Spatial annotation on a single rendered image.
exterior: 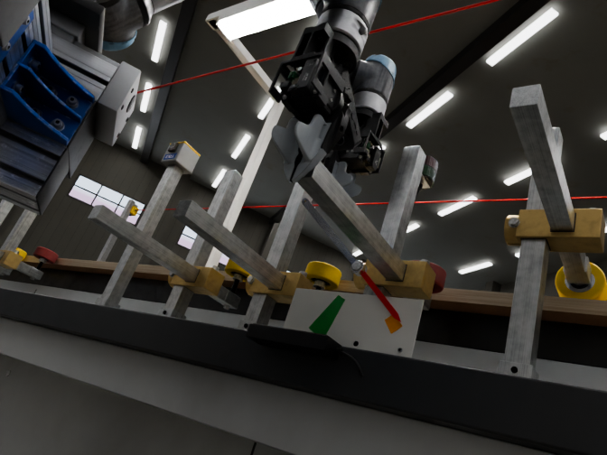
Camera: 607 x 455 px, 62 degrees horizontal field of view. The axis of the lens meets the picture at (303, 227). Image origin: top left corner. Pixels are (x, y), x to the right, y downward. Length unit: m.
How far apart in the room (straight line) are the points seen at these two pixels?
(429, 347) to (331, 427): 0.30
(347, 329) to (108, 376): 0.63
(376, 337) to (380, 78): 0.53
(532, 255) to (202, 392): 0.65
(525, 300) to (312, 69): 0.45
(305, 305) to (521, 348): 0.38
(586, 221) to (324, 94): 0.43
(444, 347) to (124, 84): 0.76
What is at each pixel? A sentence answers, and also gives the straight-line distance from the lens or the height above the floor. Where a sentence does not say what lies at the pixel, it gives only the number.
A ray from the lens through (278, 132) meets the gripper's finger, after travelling 0.65.
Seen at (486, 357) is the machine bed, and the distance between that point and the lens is 1.03.
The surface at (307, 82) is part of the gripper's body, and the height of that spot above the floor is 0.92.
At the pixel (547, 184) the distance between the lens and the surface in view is 0.74.
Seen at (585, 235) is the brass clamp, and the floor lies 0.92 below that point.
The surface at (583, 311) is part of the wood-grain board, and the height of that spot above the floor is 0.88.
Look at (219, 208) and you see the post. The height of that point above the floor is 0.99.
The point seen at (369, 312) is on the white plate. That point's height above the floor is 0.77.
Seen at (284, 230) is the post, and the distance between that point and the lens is 1.08.
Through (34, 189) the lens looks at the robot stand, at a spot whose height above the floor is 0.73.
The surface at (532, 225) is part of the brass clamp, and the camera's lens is 0.86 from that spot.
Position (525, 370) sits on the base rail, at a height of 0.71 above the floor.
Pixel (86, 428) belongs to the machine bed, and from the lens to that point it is 1.63.
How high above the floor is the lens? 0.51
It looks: 24 degrees up
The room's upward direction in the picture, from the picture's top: 19 degrees clockwise
